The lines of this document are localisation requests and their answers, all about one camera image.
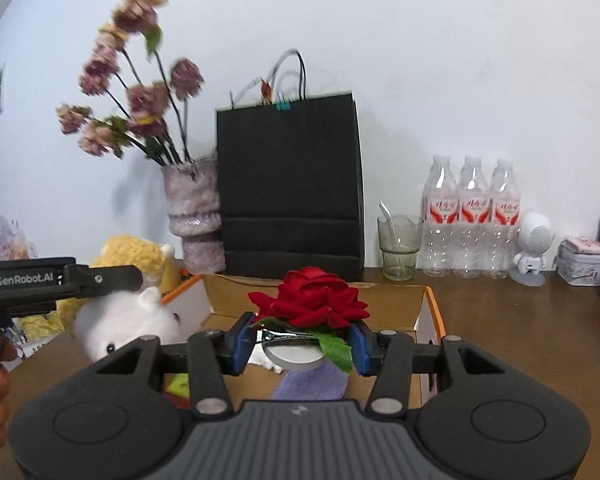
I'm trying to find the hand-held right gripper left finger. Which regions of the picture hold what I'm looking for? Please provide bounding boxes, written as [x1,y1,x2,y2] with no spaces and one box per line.
[95,312,256,415]

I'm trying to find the black paper bag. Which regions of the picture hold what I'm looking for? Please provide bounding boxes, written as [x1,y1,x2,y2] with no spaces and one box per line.
[216,50,366,282]

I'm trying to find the clear pink packets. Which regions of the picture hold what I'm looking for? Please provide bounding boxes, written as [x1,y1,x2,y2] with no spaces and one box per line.
[0,202,40,261]

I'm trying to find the dried pink rose bouquet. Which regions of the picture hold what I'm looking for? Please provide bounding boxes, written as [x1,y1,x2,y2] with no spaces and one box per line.
[55,0,206,167]

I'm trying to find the purple cloth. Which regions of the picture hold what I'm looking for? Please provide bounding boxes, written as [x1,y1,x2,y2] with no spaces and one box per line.
[270,365,351,402]

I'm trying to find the labelled snack bag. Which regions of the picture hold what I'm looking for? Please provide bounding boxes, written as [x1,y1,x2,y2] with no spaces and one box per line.
[7,310,63,358]

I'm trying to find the yellow and white plush toy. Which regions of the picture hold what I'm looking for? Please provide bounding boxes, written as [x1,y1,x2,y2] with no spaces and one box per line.
[55,234,188,363]

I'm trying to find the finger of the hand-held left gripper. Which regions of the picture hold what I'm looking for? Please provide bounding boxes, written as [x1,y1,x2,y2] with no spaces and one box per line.
[62,264,144,300]

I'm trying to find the red fabric rose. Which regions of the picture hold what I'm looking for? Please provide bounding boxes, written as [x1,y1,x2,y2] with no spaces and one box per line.
[247,266,371,375]

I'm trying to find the purple ceramic vase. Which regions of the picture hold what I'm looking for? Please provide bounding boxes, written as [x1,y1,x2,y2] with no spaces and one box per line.
[161,156,227,275]

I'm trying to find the white robot figurine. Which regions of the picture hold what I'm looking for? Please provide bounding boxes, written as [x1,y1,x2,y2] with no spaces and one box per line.
[509,211,557,287]

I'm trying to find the clear water bottle red label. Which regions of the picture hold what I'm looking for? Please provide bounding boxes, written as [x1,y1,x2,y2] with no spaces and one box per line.
[419,155,458,278]
[482,159,523,279]
[452,156,492,279]

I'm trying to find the round silver tin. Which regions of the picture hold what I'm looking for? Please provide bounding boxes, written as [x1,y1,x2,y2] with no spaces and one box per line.
[262,332,327,372]

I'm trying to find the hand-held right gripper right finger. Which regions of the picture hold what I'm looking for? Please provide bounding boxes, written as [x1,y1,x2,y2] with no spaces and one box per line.
[347,320,487,413]

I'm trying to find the white plastic spoon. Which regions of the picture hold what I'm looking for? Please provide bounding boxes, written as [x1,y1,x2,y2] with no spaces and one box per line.
[378,201,402,252]

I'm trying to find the grey tin box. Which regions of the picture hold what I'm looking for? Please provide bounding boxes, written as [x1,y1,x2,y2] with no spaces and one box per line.
[555,236,600,287]

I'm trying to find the clear glass cup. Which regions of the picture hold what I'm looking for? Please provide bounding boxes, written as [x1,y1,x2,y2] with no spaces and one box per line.
[377,214,425,281]

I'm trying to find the orange-edged cardboard box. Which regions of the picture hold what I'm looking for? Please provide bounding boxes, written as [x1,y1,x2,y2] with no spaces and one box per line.
[160,272,448,402]

